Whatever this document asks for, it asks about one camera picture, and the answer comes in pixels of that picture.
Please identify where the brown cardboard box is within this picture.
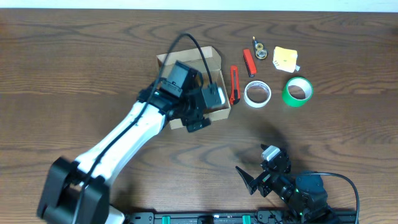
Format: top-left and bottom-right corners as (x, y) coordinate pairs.
(157, 46), (231, 129)

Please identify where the white tape roll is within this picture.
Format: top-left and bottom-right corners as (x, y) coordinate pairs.
(244, 80), (272, 108)

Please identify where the green tape roll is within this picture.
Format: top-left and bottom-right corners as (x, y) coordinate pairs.
(282, 77), (313, 108)

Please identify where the yellow sticky note pad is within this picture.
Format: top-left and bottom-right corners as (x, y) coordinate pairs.
(272, 46), (300, 73)

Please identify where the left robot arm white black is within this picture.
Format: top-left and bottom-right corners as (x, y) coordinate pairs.
(37, 62), (224, 223)

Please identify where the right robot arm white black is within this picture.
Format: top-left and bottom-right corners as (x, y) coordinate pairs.
(236, 145), (341, 223)

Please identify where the orange utility knife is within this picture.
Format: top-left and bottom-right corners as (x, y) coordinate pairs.
(229, 65), (241, 105)

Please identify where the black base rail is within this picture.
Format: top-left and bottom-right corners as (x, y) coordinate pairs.
(124, 210), (359, 224)

